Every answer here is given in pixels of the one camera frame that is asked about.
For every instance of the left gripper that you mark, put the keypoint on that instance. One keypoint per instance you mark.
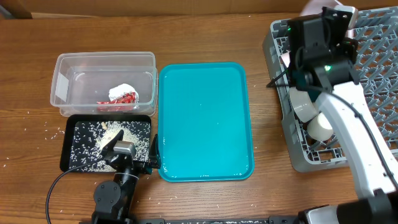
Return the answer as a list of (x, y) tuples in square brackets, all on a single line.
[(154, 158)]

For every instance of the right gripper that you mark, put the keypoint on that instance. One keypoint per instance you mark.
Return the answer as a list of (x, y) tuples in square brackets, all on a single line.
[(347, 42)]

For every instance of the large white plate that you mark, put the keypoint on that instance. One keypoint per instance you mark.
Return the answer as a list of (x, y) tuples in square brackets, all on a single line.
[(315, 7)]

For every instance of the red snack wrapper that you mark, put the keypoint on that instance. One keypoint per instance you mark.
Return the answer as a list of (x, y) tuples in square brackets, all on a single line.
[(122, 103)]

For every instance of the small white plate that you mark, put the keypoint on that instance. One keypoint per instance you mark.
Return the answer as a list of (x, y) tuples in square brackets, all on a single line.
[(286, 59)]

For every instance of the white napkin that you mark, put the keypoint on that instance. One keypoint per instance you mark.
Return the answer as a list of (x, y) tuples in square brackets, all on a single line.
[(121, 90)]

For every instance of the grey bowl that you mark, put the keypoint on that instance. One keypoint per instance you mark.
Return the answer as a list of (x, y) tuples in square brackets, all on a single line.
[(303, 106)]

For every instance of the white paper cup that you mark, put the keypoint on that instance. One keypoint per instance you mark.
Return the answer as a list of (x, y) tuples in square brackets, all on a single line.
[(319, 128)]

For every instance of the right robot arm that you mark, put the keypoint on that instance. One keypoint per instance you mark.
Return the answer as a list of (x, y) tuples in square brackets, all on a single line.
[(322, 59)]

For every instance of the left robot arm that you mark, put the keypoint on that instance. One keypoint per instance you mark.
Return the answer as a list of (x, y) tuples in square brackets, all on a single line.
[(113, 198)]

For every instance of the grey dishwasher rack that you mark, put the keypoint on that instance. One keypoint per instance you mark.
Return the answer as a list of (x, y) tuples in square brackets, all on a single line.
[(376, 33)]

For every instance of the spilled rice pile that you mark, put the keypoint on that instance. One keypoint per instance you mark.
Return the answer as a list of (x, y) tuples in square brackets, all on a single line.
[(90, 137)]

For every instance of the black rectangular tray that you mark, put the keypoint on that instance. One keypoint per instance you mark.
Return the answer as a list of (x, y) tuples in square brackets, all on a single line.
[(71, 122)]

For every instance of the teal plastic tray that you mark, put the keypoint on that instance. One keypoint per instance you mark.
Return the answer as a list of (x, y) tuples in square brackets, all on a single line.
[(204, 123)]

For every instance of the clear plastic bin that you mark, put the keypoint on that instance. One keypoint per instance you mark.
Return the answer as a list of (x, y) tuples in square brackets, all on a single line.
[(82, 79)]

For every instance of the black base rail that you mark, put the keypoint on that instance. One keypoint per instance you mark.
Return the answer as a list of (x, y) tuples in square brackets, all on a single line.
[(268, 220)]

